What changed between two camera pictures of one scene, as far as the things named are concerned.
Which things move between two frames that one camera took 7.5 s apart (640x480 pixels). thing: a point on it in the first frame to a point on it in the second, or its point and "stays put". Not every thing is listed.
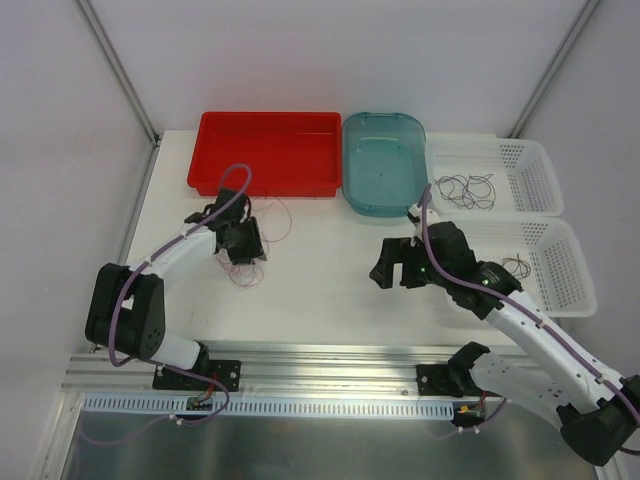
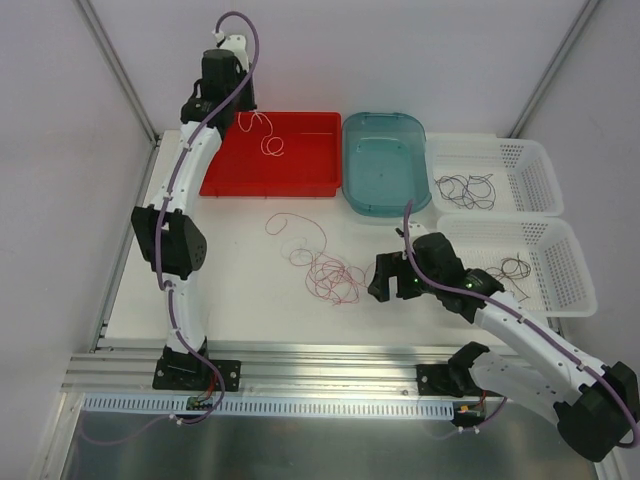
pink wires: (274, 221) to (327, 277)
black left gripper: (248, 242) to (245, 100)
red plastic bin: (290, 154) stays put
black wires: (467, 191) stays put
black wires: (516, 266) stays put
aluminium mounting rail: (281, 368) stays put
